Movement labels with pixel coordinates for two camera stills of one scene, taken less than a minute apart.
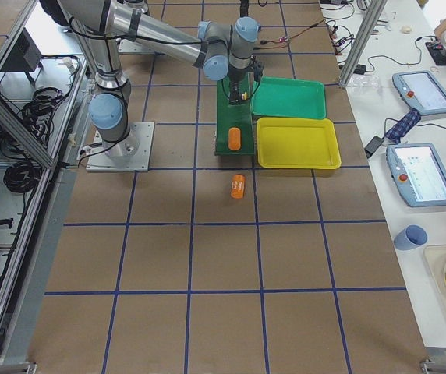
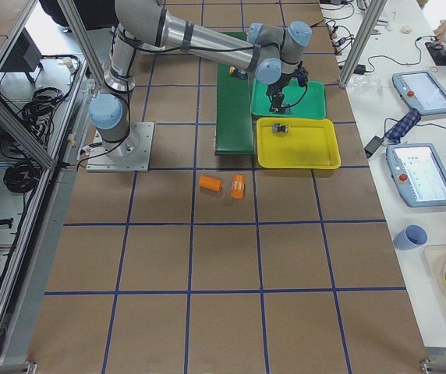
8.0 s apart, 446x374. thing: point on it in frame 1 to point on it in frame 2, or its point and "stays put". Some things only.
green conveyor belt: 229,115 stays put
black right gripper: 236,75 to 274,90
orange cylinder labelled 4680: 238,184 stays put
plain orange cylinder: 234,139 to 210,182
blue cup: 412,236 stays put
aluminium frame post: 375,12 stays put
